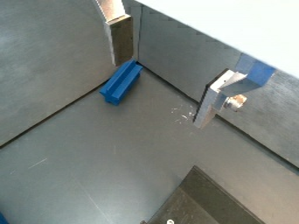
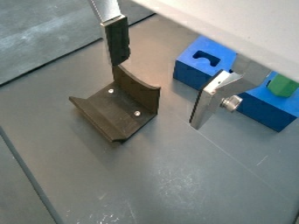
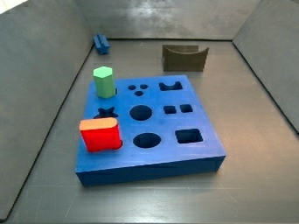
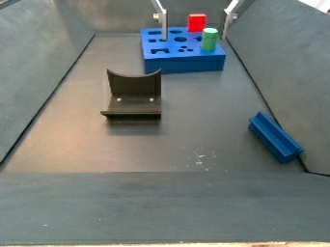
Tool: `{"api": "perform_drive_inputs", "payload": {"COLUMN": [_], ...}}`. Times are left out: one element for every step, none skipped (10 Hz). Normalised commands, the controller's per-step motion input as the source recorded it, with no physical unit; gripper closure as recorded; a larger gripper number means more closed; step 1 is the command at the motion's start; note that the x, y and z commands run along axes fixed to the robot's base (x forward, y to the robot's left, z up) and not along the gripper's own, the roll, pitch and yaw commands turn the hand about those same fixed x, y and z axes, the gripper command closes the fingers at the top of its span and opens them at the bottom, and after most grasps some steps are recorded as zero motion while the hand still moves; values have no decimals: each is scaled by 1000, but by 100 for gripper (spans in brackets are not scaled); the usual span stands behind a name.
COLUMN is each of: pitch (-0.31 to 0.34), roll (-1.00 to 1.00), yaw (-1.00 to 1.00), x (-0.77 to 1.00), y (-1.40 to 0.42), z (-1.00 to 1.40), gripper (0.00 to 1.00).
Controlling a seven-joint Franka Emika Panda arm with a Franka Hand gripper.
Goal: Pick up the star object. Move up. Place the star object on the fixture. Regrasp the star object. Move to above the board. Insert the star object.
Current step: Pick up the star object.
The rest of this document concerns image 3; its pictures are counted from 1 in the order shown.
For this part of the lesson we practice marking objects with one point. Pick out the blue star prism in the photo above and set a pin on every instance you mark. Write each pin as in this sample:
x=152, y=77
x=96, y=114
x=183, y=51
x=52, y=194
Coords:
x=101, y=43

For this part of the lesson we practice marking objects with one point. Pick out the blue shape sorter board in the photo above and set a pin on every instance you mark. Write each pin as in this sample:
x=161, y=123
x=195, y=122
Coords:
x=168, y=138

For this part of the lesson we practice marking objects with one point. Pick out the dark curved fixture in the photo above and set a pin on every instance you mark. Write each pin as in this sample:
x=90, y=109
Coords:
x=183, y=58

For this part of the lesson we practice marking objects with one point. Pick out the red rounded block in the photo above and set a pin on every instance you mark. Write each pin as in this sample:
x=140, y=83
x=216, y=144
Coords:
x=100, y=134

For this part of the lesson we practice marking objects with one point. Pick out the green hexagonal peg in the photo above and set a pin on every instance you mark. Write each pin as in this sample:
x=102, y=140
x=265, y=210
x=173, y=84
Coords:
x=104, y=81

